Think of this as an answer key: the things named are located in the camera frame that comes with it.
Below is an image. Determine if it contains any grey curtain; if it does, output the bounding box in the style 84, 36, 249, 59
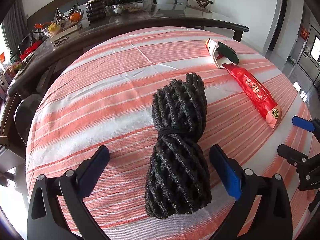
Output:
2, 0, 28, 55

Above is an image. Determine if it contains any potted green plant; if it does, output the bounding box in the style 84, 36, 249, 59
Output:
74, 0, 107, 23

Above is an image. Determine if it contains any glass snack tray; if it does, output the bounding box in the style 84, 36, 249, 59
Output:
106, 0, 152, 15

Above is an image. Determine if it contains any glass fruit bowl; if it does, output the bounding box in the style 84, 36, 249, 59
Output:
34, 4, 84, 37

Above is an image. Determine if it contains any dark wooden coffee table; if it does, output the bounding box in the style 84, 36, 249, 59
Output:
7, 5, 249, 96

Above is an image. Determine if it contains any black foam net bundle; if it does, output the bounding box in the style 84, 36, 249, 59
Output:
144, 73, 212, 219

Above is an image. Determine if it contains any red snack wrapper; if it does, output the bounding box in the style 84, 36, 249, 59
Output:
222, 63, 281, 129

